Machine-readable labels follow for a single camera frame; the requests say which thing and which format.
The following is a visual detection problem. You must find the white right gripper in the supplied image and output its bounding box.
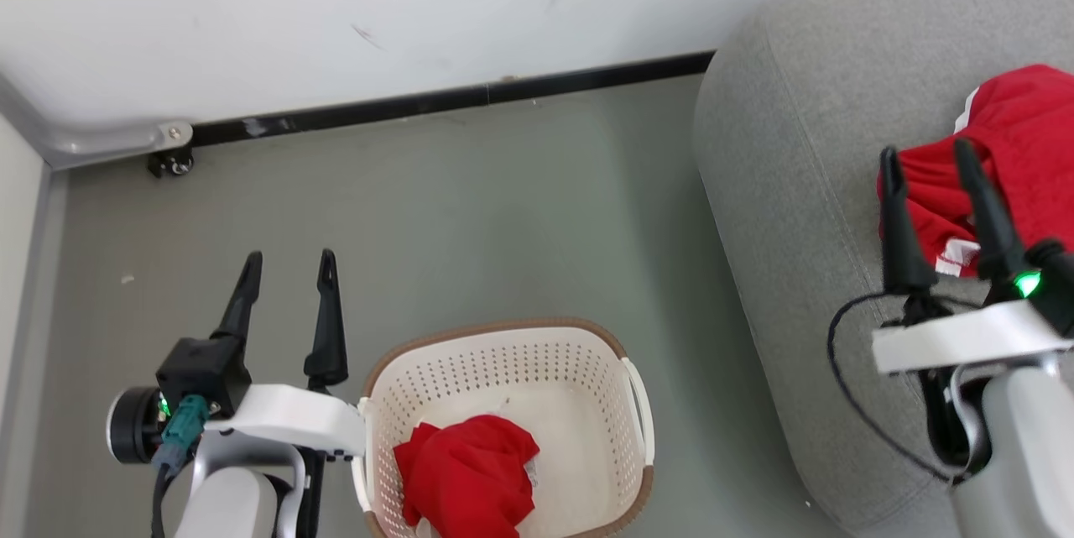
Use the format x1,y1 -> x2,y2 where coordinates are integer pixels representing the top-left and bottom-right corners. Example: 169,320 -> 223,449
872,138 -> 1074,376

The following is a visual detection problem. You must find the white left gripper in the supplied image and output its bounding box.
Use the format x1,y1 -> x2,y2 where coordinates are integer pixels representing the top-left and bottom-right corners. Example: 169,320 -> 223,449
206,249 -> 367,463

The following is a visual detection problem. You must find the red garment with white trim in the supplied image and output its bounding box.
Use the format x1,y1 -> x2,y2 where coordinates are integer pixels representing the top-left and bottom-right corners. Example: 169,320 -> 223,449
877,64 -> 1074,279

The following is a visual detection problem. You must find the plain red garment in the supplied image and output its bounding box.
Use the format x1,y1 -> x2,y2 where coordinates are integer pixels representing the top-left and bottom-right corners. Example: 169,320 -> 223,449
393,414 -> 540,538

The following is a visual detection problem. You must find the grey fabric sofa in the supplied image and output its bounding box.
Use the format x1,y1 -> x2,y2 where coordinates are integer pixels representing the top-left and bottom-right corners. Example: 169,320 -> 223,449
695,0 -> 1074,538

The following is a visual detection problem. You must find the black caster wheel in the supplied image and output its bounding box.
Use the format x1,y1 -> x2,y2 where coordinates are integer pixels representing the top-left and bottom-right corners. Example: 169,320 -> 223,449
148,149 -> 195,180

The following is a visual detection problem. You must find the white perforated laundry basket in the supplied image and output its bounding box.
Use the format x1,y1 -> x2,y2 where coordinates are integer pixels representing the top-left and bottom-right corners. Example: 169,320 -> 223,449
351,318 -> 655,538

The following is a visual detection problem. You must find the teal plug left gripper cable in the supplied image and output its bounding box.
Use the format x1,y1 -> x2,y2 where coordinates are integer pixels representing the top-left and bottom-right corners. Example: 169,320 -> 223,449
151,394 -> 211,538

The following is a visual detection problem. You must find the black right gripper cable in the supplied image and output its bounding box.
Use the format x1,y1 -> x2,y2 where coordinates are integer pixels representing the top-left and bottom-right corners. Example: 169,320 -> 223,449
826,290 -> 978,486

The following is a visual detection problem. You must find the black wall baseboard strip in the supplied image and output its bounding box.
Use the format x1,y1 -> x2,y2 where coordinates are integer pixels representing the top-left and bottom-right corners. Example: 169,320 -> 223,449
191,50 -> 716,147

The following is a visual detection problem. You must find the grey metal partition frame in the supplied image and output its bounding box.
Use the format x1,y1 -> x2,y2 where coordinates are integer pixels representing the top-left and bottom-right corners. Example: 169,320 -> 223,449
0,72 -> 195,170

